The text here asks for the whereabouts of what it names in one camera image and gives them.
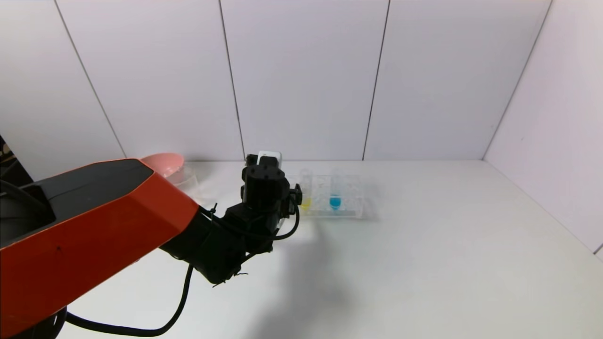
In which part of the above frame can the yellow pigment test tube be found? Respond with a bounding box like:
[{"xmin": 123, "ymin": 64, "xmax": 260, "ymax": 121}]
[{"xmin": 300, "ymin": 169, "xmax": 313, "ymax": 211}]

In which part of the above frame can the blue pigment test tube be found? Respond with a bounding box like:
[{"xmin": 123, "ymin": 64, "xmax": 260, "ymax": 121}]
[{"xmin": 329, "ymin": 168, "xmax": 343, "ymax": 211}]

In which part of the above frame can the clear acrylic test tube rack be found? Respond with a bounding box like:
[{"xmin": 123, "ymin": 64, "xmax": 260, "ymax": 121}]
[{"xmin": 286, "ymin": 174, "xmax": 365, "ymax": 219}]

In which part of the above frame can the clear glass beaker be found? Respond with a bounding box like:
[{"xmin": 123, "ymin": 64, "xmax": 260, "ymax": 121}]
[{"xmin": 167, "ymin": 162, "xmax": 204, "ymax": 201}]

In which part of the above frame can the pink bowl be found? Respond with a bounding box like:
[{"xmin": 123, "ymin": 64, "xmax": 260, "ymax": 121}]
[{"xmin": 141, "ymin": 153, "xmax": 186, "ymax": 180}]

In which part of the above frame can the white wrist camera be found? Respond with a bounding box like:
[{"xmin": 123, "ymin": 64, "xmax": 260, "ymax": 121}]
[{"xmin": 257, "ymin": 150, "xmax": 283, "ymax": 167}]

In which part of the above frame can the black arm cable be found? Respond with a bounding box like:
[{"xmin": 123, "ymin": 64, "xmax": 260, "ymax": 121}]
[{"xmin": 65, "ymin": 198, "xmax": 301, "ymax": 338}]

